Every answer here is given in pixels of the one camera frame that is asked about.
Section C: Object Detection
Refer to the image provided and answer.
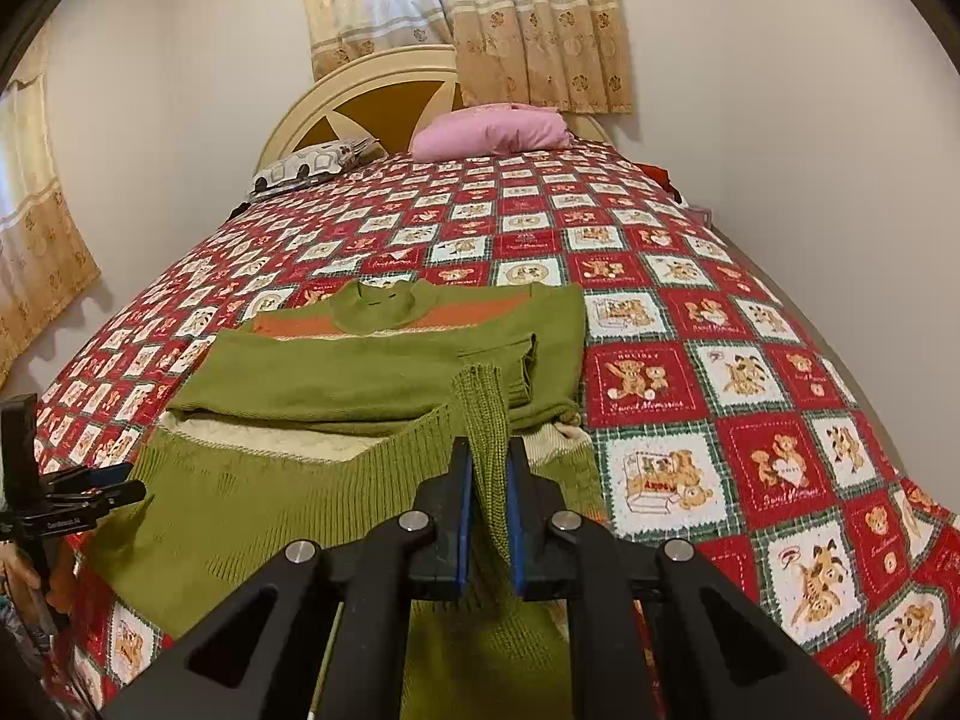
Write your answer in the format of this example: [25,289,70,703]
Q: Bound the green orange cream striped sweater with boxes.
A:
[85,280,604,718]

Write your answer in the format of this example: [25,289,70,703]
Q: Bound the person's left hand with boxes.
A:
[2,539,76,626]

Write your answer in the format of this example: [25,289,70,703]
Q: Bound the red patchwork teddy bedspread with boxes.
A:
[37,142,958,718]

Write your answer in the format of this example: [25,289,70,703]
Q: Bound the beige side window curtain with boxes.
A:
[0,29,101,376]

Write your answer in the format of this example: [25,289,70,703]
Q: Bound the white car-print pillow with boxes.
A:
[249,137,379,197]

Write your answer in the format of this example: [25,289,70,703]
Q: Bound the red items beside bed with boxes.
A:
[640,163,713,226]

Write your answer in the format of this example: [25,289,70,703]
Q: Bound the pink pillow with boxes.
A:
[409,103,573,163]

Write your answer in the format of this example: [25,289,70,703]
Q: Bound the beige floral curtain behind bed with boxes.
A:
[304,0,633,114]

